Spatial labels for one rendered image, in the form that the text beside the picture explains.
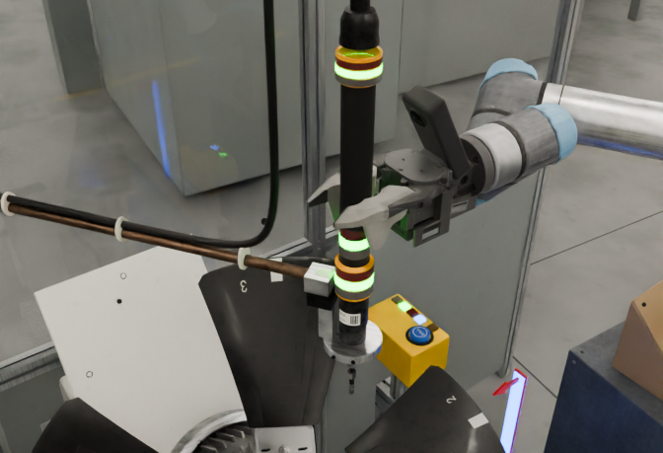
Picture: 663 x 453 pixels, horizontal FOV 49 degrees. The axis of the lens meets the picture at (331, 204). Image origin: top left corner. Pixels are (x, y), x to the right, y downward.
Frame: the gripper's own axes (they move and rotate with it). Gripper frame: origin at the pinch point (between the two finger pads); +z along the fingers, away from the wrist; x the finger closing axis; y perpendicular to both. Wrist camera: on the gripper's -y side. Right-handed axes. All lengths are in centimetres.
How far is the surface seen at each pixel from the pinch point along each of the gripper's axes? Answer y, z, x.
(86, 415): 24.8, 26.1, 11.3
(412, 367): 62, -34, 21
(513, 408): 55, -37, 0
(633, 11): 159, -517, 286
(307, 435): 38.8, 1.1, 4.0
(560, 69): 42, -131, 70
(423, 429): 48, -18, 1
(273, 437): 40.6, 4.2, 7.6
